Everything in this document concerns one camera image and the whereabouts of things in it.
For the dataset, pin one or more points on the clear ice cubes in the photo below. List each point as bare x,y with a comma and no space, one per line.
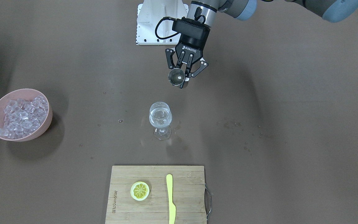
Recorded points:
23,117

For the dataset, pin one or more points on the steel double jigger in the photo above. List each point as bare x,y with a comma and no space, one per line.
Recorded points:
177,78

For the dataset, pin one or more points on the yellow lemon half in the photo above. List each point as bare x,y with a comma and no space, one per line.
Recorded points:
139,191

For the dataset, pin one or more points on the bamboo cutting board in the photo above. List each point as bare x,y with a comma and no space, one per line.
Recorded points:
188,195

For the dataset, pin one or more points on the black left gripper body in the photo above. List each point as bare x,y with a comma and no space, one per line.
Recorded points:
192,46

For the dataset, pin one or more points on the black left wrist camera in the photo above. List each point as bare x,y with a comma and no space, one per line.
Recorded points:
191,28

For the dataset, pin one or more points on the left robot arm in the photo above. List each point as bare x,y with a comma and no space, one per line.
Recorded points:
204,11

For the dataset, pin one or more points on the brown table mat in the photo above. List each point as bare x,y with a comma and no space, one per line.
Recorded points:
273,118

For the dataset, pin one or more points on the pink bowl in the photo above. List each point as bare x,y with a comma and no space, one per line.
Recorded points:
26,94

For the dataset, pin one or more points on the clear wine glass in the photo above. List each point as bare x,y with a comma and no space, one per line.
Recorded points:
160,117

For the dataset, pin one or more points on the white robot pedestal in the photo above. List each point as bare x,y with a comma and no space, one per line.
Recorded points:
149,13

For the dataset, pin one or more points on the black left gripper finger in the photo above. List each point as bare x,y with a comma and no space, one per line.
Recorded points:
191,66
169,53

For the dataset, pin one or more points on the yellow plastic knife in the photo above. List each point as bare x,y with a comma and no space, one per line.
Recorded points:
171,205

